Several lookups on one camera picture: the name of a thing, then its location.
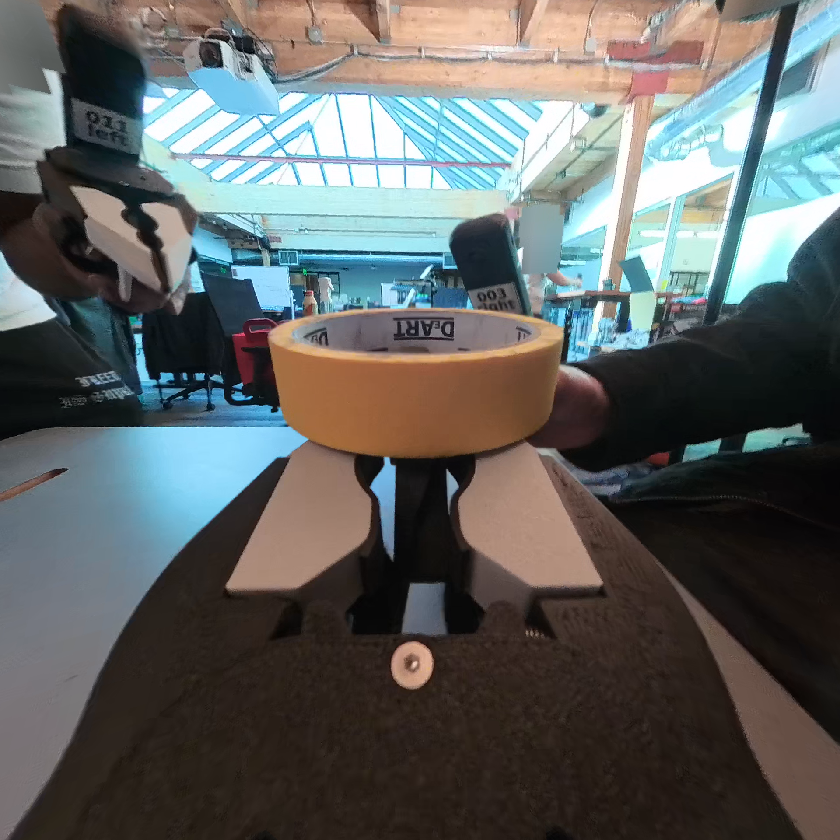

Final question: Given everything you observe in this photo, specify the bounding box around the black pole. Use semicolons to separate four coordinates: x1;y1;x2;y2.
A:
703;0;805;326

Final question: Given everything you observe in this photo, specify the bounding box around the person's right hand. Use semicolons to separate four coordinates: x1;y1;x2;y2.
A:
525;364;613;454

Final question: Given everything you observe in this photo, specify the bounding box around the black office chair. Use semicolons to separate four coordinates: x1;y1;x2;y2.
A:
141;305;227;413

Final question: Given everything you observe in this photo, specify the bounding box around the red bag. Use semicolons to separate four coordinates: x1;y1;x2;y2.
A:
231;318;282;408

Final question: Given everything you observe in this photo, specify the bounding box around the yellow masking tape roll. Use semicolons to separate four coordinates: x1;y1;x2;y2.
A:
268;307;565;459

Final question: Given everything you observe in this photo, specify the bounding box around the white ceiling projector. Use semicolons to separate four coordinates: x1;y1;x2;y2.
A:
182;28;282;118

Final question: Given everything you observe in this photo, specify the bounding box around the wooden table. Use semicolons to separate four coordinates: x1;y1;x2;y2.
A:
545;289;660;345

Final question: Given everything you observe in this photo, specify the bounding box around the whiteboard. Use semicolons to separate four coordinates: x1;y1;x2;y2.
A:
231;266;293;315

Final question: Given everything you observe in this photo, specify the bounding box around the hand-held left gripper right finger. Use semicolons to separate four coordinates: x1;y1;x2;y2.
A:
449;438;606;614

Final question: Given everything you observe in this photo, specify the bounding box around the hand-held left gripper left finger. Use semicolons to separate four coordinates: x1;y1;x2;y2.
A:
225;440;396;614

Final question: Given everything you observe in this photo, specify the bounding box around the person's right forearm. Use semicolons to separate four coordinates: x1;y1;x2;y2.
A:
567;210;840;470

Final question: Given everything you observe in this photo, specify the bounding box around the wooden column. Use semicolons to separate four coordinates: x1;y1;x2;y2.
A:
598;72;657;309

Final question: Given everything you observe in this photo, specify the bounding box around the grey desk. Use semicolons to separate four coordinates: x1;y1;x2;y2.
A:
0;425;840;840

